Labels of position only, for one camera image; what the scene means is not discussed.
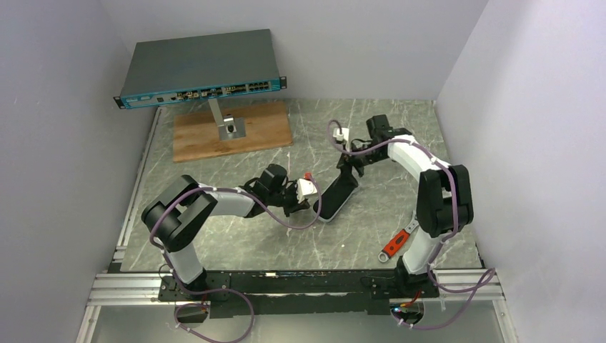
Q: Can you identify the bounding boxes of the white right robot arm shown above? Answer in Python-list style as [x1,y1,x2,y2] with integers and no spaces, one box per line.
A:
[326,114,474,277]

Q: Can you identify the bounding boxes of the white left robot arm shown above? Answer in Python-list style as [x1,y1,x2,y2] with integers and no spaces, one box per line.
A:
[141,164,318,292]

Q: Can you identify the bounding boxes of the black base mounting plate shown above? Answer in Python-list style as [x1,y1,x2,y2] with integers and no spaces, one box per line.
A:
[157,269,439,319]

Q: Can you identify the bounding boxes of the wooden base board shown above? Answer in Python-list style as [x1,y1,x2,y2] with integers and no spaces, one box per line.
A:
[173,101,293,163]

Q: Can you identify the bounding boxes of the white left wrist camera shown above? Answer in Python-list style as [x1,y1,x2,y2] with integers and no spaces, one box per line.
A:
[297,172,318,202]

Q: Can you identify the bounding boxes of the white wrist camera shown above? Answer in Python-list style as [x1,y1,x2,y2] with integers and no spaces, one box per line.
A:
[297,172,318,202]
[332,127,349,144]

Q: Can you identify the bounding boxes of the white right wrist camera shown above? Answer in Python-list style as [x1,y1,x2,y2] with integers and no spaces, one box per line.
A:
[332,127,349,144]

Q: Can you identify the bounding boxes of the metal stand bracket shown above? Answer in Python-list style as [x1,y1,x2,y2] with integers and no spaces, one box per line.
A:
[208,99,246,141]

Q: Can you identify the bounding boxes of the red handled adjustable wrench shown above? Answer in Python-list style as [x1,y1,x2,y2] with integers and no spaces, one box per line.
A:
[377,217,419,263]

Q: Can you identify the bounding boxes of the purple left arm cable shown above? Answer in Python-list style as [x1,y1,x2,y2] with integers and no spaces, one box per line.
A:
[149,177,324,343]

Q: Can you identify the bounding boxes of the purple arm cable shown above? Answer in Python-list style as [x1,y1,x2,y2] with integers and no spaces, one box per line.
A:
[327,119,496,331]
[149,177,324,343]

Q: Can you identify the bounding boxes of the grey network switch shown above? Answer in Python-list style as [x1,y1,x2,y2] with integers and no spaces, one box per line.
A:
[114,29,287,109]

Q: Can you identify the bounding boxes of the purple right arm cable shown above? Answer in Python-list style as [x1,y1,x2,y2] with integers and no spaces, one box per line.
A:
[327,119,496,331]

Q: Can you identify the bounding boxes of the aluminium rail frame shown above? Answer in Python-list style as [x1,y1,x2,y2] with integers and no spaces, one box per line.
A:
[76,269,519,342]

